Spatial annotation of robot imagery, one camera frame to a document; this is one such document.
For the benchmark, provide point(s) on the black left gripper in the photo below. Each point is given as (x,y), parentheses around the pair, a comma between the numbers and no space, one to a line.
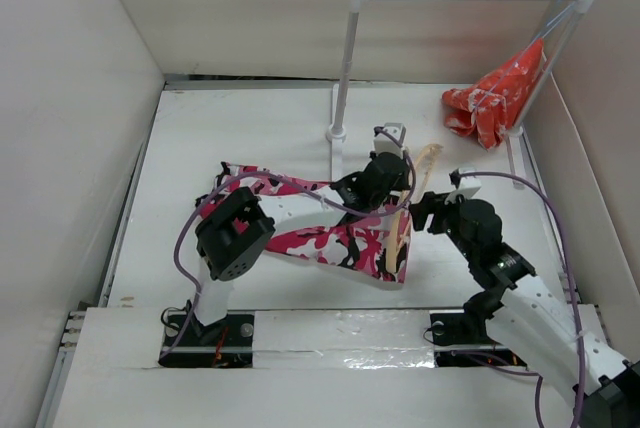
(401,184)

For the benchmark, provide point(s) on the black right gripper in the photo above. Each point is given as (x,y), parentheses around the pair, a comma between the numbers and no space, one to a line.
(431,203)

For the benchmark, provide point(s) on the beige wooden hanger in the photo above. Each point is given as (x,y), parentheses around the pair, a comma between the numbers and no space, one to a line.
(400,228)

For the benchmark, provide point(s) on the pink camouflage trousers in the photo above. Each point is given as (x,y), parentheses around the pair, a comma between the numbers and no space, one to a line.
(359,246)

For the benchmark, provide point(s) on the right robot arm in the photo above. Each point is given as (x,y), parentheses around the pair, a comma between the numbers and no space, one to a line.
(517,310)

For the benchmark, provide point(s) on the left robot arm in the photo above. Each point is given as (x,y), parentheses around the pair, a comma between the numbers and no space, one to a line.
(232,238)

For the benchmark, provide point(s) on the orange white cloth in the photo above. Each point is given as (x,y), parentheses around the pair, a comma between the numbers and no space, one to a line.
(487,109)

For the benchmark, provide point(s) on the white clothes rack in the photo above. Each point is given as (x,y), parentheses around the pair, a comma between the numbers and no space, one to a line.
(336,132)

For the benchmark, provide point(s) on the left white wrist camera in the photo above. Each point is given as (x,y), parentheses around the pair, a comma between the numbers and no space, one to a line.
(389,138)

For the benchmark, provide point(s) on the blue wire hanger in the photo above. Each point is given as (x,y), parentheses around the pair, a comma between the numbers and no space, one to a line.
(556,32)

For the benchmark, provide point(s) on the aluminium table edge rail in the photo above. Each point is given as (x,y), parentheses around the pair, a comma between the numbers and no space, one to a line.
(197,124)

